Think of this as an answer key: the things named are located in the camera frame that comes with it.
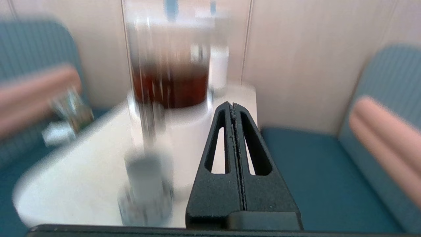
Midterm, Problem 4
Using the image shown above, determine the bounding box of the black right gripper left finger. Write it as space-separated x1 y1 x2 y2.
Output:
186 102 246 228

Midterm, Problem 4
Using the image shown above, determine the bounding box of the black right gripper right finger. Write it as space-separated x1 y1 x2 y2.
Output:
233 103 301 213

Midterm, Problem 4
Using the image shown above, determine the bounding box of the grey plastic cup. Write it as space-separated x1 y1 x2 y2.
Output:
125 154 174 202

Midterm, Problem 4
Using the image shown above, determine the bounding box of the teal upholstered bench sofa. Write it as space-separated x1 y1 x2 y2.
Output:
0 18 111 237
259 44 421 235

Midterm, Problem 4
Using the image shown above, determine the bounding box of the large blue-grey drip tray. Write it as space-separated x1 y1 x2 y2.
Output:
117 184 175 228

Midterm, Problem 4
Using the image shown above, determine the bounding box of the large white tea dispenser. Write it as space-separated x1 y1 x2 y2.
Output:
122 0 216 196

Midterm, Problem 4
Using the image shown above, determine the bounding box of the pink bolster cushion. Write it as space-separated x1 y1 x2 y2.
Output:
349 96 421 208
0 65 82 139

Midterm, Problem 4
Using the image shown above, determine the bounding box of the transparent snack packet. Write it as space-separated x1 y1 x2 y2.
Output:
50 88 95 133

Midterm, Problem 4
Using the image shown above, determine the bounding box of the white folded napkin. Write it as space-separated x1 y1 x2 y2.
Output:
42 121 78 147

